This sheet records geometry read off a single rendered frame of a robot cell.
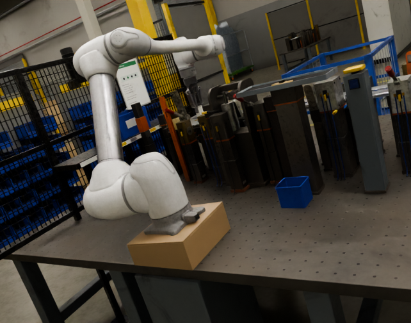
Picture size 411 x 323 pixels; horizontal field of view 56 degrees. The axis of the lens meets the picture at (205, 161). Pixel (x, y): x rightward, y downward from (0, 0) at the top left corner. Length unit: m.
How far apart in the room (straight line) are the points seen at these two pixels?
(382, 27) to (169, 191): 8.55
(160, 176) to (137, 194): 0.11
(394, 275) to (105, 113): 1.13
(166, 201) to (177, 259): 0.20
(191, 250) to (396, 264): 0.61
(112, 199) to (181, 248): 0.32
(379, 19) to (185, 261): 8.66
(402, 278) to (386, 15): 8.66
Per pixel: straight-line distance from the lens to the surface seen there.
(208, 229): 1.40
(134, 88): 2.64
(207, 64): 5.24
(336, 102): 1.63
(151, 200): 1.37
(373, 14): 9.62
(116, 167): 1.49
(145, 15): 2.95
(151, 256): 1.43
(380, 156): 1.52
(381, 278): 1.12
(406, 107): 1.59
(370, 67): 3.57
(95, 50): 1.69
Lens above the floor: 1.35
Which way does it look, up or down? 15 degrees down
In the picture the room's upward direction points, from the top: 17 degrees counter-clockwise
